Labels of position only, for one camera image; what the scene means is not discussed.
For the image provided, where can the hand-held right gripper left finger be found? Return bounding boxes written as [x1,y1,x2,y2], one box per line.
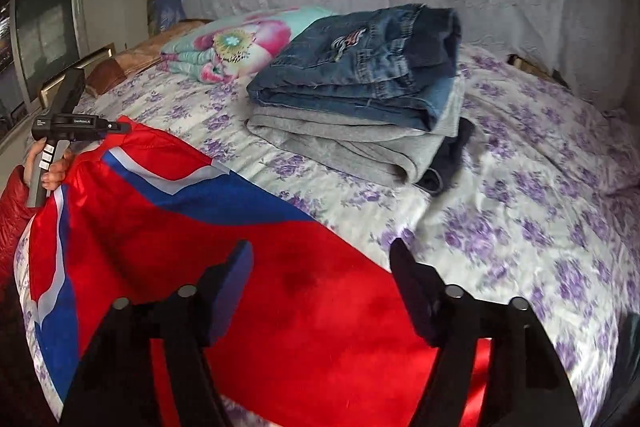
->
[59,239,255,427]

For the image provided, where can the folded grey pants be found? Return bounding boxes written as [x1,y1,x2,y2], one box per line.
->
[246,79,467,186]

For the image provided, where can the red blue white jacket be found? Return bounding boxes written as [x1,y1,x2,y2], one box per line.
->
[25,117,493,427]

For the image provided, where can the folded dark navy pants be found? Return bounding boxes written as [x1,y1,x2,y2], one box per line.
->
[415,117,476,198]

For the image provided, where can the person's left hand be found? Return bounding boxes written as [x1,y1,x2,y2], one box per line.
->
[22,142,74,198]

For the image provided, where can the person's left forearm red sleeve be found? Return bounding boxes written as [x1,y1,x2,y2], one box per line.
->
[0,166,40,290]

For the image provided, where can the folded floral blanket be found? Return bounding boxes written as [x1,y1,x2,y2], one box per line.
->
[160,6,333,84]

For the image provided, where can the folded blue jeans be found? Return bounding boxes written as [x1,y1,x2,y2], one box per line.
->
[246,4,463,132]

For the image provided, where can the metal bed rail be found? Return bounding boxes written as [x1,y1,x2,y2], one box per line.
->
[40,47,114,108]

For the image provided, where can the brown folded blanket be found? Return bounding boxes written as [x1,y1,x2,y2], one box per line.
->
[112,19,211,68]

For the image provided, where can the wooden bed frame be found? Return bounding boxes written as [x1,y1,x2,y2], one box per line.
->
[507,53,572,88]

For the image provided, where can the purple floral bedsheet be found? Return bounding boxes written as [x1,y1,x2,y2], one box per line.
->
[15,42,640,427]

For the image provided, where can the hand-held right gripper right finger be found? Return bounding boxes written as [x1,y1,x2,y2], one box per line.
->
[389,238,583,427]

